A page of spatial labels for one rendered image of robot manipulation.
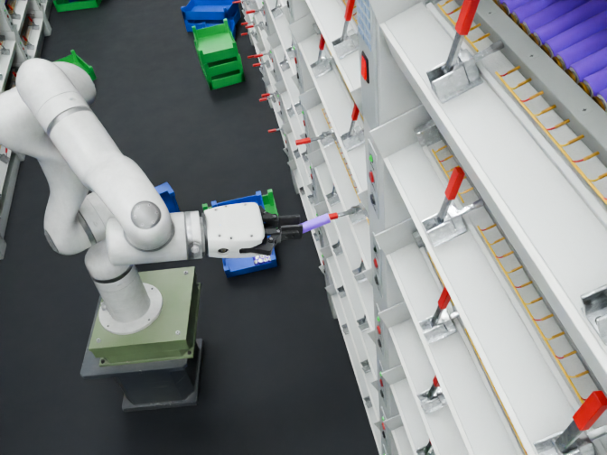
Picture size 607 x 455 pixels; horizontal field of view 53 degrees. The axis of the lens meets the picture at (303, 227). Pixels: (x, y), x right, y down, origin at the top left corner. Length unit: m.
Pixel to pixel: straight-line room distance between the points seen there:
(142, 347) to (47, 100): 0.88
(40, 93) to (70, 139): 0.11
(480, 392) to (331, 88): 0.73
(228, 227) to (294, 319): 1.20
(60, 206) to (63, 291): 1.09
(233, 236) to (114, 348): 0.88
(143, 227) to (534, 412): 0.64
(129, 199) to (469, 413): 0.59
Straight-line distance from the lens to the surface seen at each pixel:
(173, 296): 1.91
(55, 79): 1.21
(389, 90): 0.76
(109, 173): 1.04
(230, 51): 3.41
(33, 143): 1.40
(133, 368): 1.91
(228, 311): 2.30
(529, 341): 0.61
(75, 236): 1.61
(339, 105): 1.24
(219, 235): 1.06
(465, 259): 0.68
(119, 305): 1.82
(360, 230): 1.24
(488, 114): 0.55
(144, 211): 0.99
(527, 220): 0.46
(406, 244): 0.94
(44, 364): 2.43
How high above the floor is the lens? 1.77
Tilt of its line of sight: 44 degrees down
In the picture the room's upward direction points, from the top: 9 degrees counter-clockwise
